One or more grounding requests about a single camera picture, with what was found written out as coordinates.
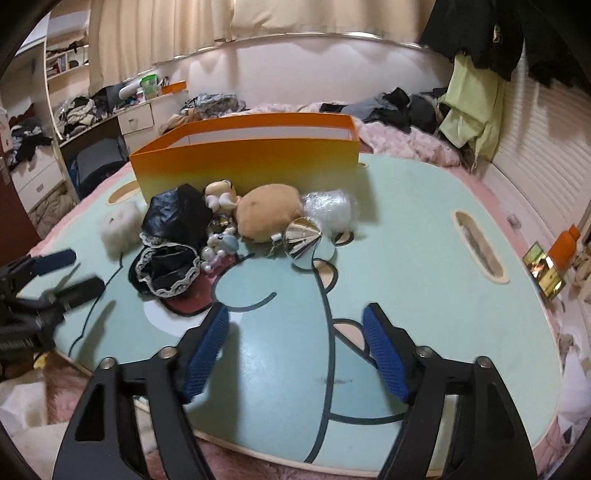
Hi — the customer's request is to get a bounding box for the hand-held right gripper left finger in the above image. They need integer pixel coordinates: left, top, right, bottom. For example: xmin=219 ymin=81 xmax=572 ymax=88
xmin=53 ymin=305 xmax=230 ymax=480

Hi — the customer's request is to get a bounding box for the pile of clothes on desk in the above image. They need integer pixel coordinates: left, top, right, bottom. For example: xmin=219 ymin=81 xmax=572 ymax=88
xmin=55 ymin=95 xmax=109 ymax=137

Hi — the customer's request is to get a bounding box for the grey patterned cloth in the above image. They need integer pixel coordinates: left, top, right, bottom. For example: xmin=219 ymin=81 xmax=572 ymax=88
xmin=182 ymin=92 xmax=245 ymax=116

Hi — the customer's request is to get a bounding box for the white desk with drawers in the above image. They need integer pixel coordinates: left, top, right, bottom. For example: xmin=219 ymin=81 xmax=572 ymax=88
xmin=53 ymin=95 xmax=188 ymax=158

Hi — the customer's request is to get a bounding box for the light green hanging garment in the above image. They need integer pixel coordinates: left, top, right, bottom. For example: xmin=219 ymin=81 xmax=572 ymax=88
xmin=438 ymin=53 xmax=506 ymax=160

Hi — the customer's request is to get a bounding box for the pile of dark clothes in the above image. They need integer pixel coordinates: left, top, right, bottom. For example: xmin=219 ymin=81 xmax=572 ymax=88
xmin=321 ymin=88 xmax=446 ymax=134

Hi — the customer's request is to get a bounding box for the cream curtain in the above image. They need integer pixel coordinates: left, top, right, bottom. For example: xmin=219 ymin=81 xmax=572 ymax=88
xmin=88 ymin=0 xmax=236 ymax=95
xmin=231 ymin=0 xmax=437 ymax=44

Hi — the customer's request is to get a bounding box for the white slatted closet door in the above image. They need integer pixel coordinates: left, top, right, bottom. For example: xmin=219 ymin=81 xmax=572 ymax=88
xmin=489 ymin=55 xmax=591 ymax=250

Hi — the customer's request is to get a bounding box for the tan plush toy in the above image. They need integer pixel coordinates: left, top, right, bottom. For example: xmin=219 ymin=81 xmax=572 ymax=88
xmin=235 ymin=184 xmax=305 ymax=243

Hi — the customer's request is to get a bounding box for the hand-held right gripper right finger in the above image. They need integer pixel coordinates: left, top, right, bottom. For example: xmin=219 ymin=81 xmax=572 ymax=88
xmin=362 ymin=302 xmax=539 ymax=480

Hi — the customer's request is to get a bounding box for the pale fur pom-pom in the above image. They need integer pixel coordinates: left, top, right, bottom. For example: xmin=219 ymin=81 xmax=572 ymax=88
xmin=96 ymin=202 xmax=143 ymax=257

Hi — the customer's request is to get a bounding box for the black hanging jacket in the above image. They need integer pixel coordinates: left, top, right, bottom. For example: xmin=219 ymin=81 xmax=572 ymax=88
xmin=420 ymin=0 xmax=591 ymax=88

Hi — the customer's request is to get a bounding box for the white padded headboard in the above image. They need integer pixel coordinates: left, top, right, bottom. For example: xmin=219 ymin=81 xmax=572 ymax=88
xmin=187 ymin=32 xmax=451 ymax=116

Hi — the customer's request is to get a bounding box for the dark grey suitcase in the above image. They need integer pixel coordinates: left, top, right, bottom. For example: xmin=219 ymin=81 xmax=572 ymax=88
xmin=74 ymin=137 xmax=129 ymax=195

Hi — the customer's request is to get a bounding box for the pink floral quilt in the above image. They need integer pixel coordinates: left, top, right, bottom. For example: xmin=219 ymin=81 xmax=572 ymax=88
xmin=245 ymin=102 xmax=462 ymax=167

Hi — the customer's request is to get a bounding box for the pearl bead bracelet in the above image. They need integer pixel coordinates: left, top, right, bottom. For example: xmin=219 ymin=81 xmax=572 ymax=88
xmin=199 ymin=217 xmax=241 ymax=278

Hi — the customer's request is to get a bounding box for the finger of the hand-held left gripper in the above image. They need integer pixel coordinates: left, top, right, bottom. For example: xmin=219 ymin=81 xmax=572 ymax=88
xmin=44 ymin=277 xmax=106 ymax=315
xmin=25 ymin=248 xmax=78 ymax=278

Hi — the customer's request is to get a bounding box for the orange bottle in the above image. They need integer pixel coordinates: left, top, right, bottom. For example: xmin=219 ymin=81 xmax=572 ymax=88
xmin=549 ymin=224 xmax=581 ymax=271

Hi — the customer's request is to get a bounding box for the silver cone-shaped ornament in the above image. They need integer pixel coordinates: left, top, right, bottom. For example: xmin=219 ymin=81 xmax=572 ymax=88
xmin=283 ymin=217 xmax=322 ymax=268

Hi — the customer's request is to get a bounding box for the smartphone with lit screen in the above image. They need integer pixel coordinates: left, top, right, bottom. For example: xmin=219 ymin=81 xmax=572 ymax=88
xmin=523 ymin=242 xmax=566 ymax=303

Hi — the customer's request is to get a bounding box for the small cream figurine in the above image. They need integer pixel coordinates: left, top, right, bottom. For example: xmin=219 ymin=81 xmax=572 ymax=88
xmin=204 ymin=180 xmax=242 ymax=215

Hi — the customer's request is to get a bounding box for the white drawer cabinet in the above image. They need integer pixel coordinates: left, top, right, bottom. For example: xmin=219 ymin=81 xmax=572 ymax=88
xmin=9 ymin=148 xmax=65 ymax=213

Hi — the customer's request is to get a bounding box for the black satin lace-trimmed cloth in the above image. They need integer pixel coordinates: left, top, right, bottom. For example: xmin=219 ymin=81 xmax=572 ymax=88
xmin=129 ymin=184 xmax=214 ymax=298

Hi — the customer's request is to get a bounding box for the orange cardboard box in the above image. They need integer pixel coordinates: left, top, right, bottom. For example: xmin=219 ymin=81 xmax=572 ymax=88
xmin=129 ymin=113 xmax=361 ymax=204

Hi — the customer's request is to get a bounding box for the clear bubble wrap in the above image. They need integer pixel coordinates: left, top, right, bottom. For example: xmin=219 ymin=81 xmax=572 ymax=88
xmin=300 ymin=188 xmax=357 ymax=233

